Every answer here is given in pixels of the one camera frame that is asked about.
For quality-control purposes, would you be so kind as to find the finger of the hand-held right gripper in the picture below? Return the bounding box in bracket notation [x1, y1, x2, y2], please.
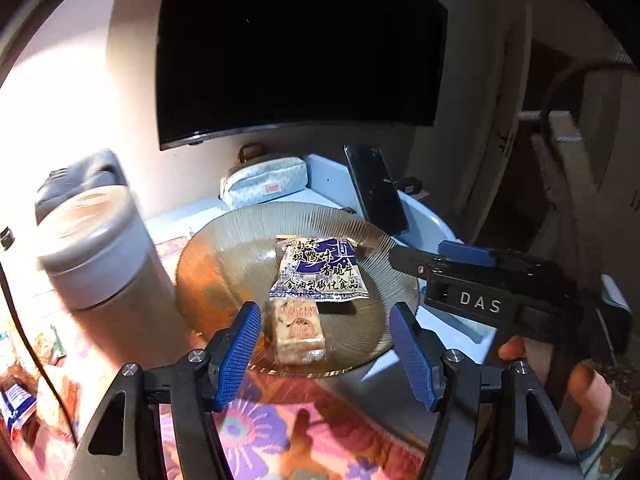
[388, 240, 501, 280]

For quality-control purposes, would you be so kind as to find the ribbed glass plate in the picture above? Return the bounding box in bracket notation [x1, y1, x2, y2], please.
[175, 201, 421, 375]

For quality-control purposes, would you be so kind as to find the person's right hand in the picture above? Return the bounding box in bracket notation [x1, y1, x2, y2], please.
[499, 335, 613, 456]

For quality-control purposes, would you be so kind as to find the blue white snack packet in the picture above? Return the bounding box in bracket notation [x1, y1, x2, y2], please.
[0, 380, 38, 436]
[270, 234, 370, 303]

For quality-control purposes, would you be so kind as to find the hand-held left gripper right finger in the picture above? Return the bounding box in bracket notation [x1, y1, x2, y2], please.
[389, 301, 583, 480]

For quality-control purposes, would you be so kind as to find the floral orange cloth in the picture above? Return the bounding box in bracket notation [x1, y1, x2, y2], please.
[0, 237, 426, 480]

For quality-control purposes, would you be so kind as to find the grey thermos bottle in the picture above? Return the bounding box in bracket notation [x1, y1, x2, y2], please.
[36, 185, 206, 376]

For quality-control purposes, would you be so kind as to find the pale dotted pencil case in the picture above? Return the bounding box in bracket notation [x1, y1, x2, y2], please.
[220, 156, 308, 209]

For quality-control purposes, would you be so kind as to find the black monitor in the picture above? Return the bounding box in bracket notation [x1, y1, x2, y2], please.
[156, 0, 448, 151]

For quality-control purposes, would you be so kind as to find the person's right forearm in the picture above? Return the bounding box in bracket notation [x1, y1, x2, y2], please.
[574, 425, 612, 472]

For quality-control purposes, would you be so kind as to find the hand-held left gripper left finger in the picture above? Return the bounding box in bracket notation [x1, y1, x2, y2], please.
[65, 301, 263, 480]

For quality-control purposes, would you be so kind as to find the colourful snack packet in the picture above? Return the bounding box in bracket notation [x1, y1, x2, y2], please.
[32, 324, 67, 361]

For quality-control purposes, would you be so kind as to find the grey fabric pouch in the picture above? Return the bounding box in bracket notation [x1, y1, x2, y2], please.
[35, 149, 130, 221]

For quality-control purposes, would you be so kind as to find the black cable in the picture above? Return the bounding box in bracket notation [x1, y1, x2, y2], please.
[0, 255, 81, 446]
[542, 55, 640, 136]

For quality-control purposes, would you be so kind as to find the beige nougat snack packet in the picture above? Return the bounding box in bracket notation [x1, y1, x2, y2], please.
[269, 296, 328, 366]

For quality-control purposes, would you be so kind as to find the black smartphone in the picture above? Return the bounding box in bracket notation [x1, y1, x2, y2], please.
[344, 144, 410, 237]

